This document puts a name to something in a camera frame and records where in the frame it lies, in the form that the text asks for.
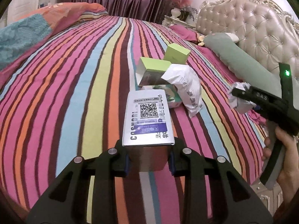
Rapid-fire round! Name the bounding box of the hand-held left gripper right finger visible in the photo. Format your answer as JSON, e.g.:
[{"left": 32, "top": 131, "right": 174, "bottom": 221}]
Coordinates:
[{"left": 169, "top": 138, "right": 274, "bottom": 224}]

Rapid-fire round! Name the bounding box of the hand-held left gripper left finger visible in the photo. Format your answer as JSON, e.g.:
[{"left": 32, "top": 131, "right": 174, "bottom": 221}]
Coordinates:
[{"left": 26, "top": 139, "right": 130, "bottom": 224}]

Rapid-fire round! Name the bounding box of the white paper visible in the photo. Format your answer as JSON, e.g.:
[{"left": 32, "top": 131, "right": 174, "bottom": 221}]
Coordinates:
[{"left": 228, "top": 82, "right": 256, "bottom": 113}]

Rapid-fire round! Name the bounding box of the white long box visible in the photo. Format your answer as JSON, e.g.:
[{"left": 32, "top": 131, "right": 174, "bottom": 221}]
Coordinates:
[{"left": 122, "top": 89, "right": 175, "bottom": 172}]

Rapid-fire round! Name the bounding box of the white plastic bag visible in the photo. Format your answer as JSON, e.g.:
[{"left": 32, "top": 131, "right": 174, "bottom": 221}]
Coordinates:
[{"left": 161, "top": 64, "right": 203, "bottom": 118}]

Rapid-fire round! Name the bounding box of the green and white carton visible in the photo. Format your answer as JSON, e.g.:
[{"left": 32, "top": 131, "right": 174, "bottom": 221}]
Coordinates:
[{"left": 140, "top": 84, "right": 183, "bottom": 109}]

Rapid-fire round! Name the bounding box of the green box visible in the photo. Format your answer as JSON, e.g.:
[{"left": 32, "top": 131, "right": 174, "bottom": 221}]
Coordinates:
[
  {"left": 164, "top": 43, "right": 190, "bottom": 65},
  {"left": 135, "top": 57, "right": 171, "bottom": 87}
]

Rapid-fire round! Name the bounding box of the person's right forearm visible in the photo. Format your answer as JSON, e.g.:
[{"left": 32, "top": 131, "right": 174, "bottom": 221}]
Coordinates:
[{"left": 272, "top": 180, "right": 299, "bottom": 224}]

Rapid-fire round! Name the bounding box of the person's right hand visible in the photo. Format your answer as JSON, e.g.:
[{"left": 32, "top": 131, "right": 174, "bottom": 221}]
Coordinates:
[{"left": 262, "top": 127, "right": 299, "bottom": 188}]

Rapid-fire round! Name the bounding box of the green bone-print plush pillow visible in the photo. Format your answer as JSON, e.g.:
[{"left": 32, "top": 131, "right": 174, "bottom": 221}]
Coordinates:
[{"left": 204, "top": 32, "right": 299, "bottom": 91}]

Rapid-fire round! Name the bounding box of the beige tufted headboard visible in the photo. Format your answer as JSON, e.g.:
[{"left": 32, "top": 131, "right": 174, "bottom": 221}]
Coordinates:
[{"left": 196, "top": 0, "right": 299, "bottom": 80}]

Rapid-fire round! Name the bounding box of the small pink pillow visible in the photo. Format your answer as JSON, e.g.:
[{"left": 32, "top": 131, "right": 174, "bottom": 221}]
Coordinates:
[{"left": 169, "top": 24, "right": 201, "bottom": 43}]

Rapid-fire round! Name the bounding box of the striped bed sheet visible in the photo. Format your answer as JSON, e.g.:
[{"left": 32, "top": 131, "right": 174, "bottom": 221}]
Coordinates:
[{"left": 0, "top": 16, "right": 269, "bottom": 224}]

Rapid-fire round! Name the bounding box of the small cream nightstand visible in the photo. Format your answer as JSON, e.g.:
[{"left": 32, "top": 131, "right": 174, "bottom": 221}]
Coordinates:
[{"left": 162, "top": 15, "right": 197, "bottom": 29}]

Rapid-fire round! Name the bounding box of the dark leafy plant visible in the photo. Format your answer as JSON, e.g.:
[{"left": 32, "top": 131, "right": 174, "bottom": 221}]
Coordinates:
[{"left": 181, "top": 6, "right": 198, "bottom": 21}]

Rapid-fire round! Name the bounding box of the pink feather bouquet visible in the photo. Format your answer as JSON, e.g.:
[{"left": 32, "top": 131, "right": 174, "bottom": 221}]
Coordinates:
[{"left": 166, "top": 0, "right": 192, "bottom": 8}]

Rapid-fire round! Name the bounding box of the purple curtain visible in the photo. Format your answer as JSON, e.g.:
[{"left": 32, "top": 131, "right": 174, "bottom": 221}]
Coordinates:
[{"left": 57, "top": 0, "right": 194, "bottom": 25}]

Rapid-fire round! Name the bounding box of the orange and blue quilt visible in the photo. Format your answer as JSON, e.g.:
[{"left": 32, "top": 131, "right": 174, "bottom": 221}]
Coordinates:
[{"left": 0, "top": 2, "right": 109, "bottom": 71}]

